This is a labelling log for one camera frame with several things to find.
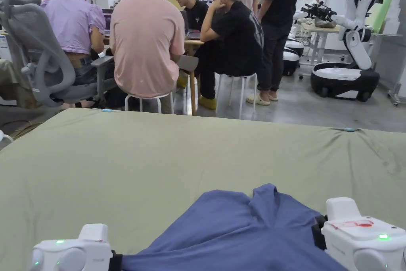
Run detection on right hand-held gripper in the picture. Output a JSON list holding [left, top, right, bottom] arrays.
[[311, 197, 406, 271]]

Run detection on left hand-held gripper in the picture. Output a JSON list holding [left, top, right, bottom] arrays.
[[31, 223, 123, 271]]

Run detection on blue shirt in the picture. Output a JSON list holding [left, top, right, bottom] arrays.
[[121, 183, 349, 271]]

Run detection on white black robot base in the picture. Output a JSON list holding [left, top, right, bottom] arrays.
[[282, 29, 306, 77]]

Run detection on bed with pale green sheet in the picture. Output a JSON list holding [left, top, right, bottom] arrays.
[[0, 108, 406, 271]]

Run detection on white round stool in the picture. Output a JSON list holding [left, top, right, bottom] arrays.
[[215, 73, 258, 120], [124, 92, 175, 115]]

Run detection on white black humanoid robot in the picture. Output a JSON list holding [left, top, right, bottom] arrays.
[[299, 0, 386, 103]]

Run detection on grey office chair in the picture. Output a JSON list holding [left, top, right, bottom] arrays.
[[0, 0, 115, 108]]

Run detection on white desk with robot arms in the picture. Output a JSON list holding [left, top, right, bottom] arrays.
[[296, 0, 343, 81]]

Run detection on group of people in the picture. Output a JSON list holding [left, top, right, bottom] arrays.
[[40, 0, 306, 113]]

